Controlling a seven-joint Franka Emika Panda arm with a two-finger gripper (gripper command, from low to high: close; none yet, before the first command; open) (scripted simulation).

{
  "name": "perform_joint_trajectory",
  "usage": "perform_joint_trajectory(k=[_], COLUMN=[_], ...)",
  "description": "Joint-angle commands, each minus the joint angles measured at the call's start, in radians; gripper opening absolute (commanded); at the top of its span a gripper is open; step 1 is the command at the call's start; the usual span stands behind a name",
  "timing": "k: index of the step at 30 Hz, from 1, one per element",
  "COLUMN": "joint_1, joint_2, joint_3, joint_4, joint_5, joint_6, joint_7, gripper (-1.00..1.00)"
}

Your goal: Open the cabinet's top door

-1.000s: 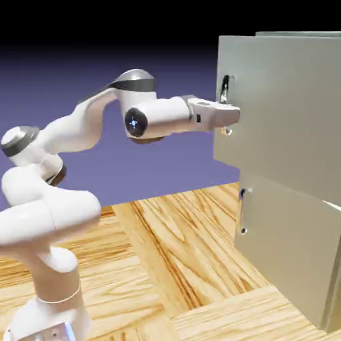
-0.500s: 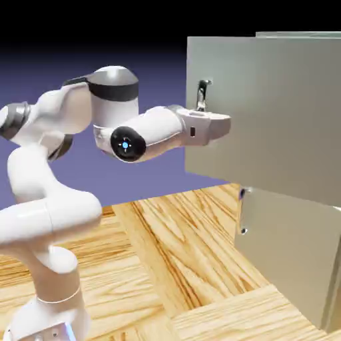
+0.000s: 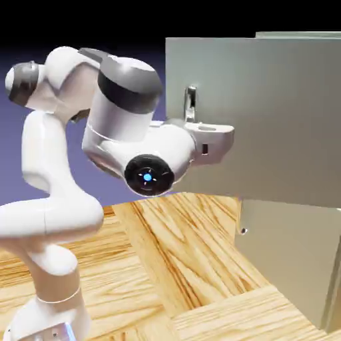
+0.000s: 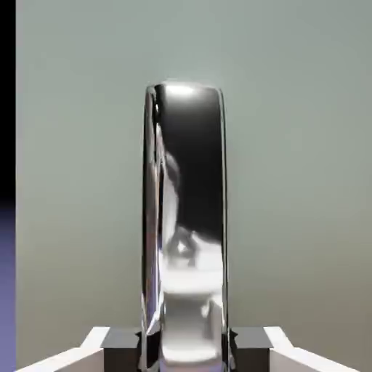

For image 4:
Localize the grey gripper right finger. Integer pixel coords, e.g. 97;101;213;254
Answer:
228;325;357;372

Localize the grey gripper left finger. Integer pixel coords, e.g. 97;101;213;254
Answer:
15;325;144;372

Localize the curved shiny metal handle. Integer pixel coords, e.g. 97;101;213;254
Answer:
140;78;233;372

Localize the grey-green cabinet door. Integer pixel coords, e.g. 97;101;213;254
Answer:
15;0;372;372

